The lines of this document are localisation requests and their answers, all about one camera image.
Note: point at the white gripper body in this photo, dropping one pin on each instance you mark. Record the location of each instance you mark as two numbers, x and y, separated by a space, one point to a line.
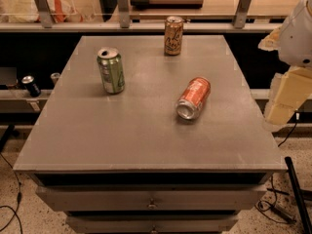
296 39

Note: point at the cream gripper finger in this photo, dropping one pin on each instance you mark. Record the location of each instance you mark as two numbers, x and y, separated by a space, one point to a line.
271 41
287 93

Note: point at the red coke can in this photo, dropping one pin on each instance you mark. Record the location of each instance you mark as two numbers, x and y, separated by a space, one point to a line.
191 102

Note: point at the tan LaCroix can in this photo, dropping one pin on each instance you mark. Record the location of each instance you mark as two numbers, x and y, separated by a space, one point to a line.
173 35

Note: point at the green soda can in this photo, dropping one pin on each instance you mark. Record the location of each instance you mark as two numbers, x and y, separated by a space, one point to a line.
110 66

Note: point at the silver can on shelf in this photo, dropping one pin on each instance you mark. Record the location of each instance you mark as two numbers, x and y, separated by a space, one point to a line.
55 77

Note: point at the dark blue can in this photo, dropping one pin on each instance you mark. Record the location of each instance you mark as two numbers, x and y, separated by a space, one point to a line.
30 84

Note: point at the black pole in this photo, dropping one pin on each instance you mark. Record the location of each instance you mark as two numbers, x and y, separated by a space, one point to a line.
300 197

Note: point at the upper grey drawer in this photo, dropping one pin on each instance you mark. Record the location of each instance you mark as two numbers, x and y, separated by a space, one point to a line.
233 198

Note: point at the grey drawer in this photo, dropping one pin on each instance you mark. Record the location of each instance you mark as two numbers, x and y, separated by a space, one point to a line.
233 198
152 224

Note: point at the lower grey drawer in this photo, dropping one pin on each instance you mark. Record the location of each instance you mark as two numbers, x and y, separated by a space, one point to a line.
152 224

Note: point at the white orange plastic bag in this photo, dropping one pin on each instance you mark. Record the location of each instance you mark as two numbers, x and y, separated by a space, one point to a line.
29 11

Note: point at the right metal bracket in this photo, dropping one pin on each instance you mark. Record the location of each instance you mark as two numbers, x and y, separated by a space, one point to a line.
241 13

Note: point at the metal bracket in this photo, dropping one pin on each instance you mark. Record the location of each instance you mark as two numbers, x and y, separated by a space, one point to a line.
44 12
124 16
241 13

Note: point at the middle metal bracket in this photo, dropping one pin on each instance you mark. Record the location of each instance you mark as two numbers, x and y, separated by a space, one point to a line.
124 16

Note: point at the left metal bracket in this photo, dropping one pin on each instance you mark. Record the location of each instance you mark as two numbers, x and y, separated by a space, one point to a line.
44 12

